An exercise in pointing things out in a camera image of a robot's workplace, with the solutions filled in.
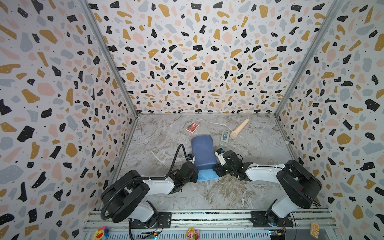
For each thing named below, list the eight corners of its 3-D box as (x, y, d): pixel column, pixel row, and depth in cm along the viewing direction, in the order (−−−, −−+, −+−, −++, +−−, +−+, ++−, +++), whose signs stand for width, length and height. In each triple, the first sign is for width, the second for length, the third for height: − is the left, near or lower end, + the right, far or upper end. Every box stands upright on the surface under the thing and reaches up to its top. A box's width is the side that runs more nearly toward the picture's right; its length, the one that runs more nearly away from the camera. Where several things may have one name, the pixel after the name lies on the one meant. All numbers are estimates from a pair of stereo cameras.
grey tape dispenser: (219, 146, 104) (219, 142, 101) (221, 133, 112) (222, 129, 108) (226, 147, 103) (227, 144, 100) (229, 134, 111) (230, 131, 107)
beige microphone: (228, 136, 110) (229, 133, 107) (245, 121, 120) (247, 118, 117) (233, 139, 108) (234, 136, 105) (250, 124, 118) (251, 120, 116)
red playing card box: (186, 130, 114) (186, 128, 112) (192, 123, 118) (192, 121, 117) (193, 133, 112) (192, 131, 110) (198, 127, 116) (198, 125, 115)
